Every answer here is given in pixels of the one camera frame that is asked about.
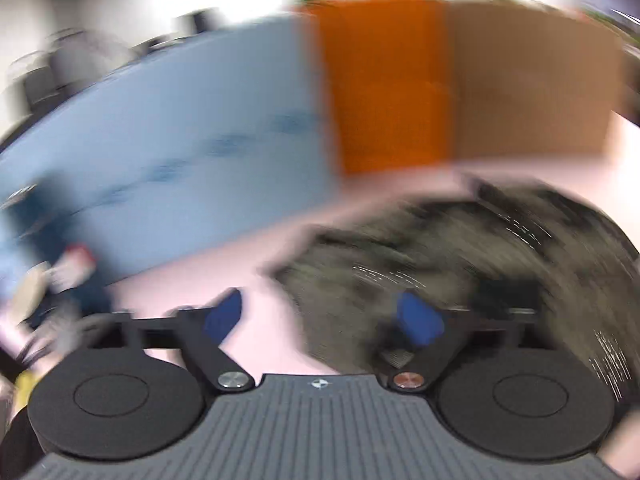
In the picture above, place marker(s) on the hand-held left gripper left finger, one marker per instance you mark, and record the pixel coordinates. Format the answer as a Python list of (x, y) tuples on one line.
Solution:
[(225, 314)]

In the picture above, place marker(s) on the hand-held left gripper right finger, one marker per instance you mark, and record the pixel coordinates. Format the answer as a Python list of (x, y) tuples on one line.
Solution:
[(419, 317)]

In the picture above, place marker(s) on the black patterned garment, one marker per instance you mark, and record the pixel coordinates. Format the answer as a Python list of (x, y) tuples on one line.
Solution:
[(500, 260)]

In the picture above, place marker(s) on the light blue board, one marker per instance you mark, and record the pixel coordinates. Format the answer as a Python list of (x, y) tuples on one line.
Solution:
[(190, 125)]

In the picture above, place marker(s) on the orange box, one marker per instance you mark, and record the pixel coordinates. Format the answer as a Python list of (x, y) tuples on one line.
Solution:
[(385, 85)]

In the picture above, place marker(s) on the brown cardboard box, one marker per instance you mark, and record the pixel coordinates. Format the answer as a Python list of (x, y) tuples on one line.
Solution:
[(530, 85)]

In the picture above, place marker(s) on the grey office chair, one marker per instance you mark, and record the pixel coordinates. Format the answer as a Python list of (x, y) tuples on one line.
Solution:
[(65, 62)]

